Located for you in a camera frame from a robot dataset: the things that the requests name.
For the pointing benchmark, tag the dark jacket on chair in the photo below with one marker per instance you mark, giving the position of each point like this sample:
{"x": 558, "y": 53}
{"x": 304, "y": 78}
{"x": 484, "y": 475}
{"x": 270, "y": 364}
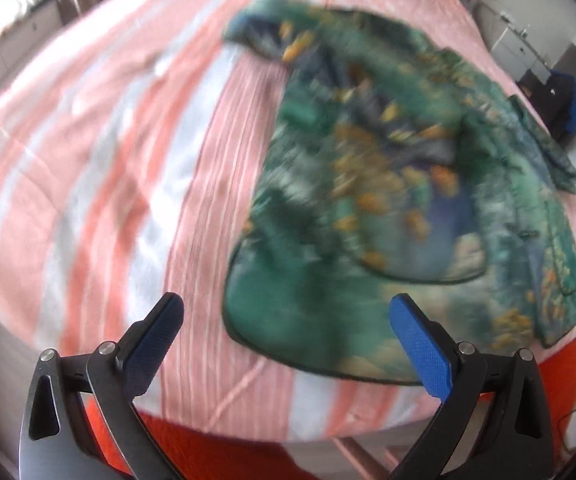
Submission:
{"x": 550, "y": 102}

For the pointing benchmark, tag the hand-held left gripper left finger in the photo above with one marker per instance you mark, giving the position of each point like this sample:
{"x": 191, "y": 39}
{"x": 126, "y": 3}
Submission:
{"x": 151, "y": 342}

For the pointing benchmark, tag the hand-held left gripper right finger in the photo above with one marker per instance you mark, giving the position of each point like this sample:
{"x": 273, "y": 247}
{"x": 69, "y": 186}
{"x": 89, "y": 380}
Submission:
{"x": 420, "y": 347}

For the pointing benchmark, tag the pink striped bed sheet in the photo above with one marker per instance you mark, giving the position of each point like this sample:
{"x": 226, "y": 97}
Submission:
{"x": 117, "y": 160}

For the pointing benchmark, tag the green printed jacket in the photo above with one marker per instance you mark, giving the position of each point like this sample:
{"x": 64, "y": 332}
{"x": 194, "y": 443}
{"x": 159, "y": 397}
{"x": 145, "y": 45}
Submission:
{"x": 368, "y": 185}

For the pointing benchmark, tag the white desk cabinet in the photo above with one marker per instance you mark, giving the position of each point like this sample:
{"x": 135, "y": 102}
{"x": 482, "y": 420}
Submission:
{"x": 518, "y": 40}

